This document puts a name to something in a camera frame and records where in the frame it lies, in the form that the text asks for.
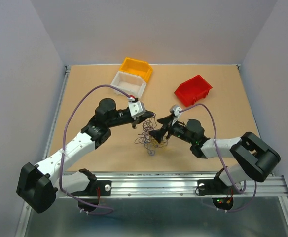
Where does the purple camera cable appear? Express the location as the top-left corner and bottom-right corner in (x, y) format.
(180, 103), (258, 213)
(59, 84), (138, 216)

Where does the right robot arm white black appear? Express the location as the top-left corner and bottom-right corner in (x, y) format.
(149, 116), (281, 196)

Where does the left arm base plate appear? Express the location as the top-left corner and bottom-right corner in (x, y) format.
(75, 180), (112, 196)

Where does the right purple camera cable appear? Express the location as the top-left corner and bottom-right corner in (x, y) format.
(180, 103), (258, 213)

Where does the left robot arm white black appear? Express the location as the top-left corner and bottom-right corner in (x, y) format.
(16, 98), (154, 214)

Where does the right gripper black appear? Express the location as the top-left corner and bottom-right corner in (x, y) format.
(147, 114), (194, 144)

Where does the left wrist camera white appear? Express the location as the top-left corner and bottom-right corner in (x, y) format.
(128, 101), (146, 119)

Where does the yellow plastic bin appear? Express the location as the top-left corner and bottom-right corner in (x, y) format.
(119, 57), (153, 82)

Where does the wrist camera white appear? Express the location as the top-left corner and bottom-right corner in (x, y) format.
(169, 105), (182, 126)
(128, 101), (146, 119)

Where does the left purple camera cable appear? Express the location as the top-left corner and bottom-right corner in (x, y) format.
(59, 84), (138, 216)

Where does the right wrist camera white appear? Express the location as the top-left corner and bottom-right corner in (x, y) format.
(169, 105), (182, 126)

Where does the red plastic bin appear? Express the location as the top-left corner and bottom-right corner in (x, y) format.
(174, 75), (213, 107)

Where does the white plastic bin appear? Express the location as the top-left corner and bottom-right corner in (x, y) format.
(111, 71), (146, 99)

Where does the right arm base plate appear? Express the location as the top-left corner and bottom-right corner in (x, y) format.
(195, 178), (244, 196)

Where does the thin wire bundle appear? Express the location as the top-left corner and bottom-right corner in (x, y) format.
(133, 112), (172, 158)

